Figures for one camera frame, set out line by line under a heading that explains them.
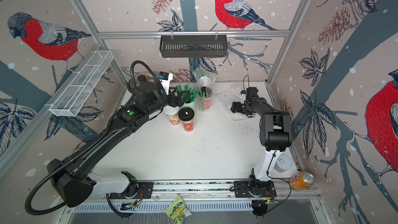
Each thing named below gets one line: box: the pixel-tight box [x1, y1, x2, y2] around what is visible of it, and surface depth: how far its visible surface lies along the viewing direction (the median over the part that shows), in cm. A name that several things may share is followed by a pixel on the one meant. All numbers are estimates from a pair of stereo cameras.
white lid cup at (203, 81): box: [199, 75, 210, 89], surface depth 100 cm
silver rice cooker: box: [128, 74, 147, 95], surface depth 97 cm
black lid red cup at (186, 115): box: [178, 106, 195, 133], surface depth 84 cm
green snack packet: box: [165, 195, 193, 224], surface depth 69 cm
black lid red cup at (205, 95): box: [198, 86, 213, 112], surface depth 90 cm
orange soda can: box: [290, 171, 315, 191], surface depth 70 cm
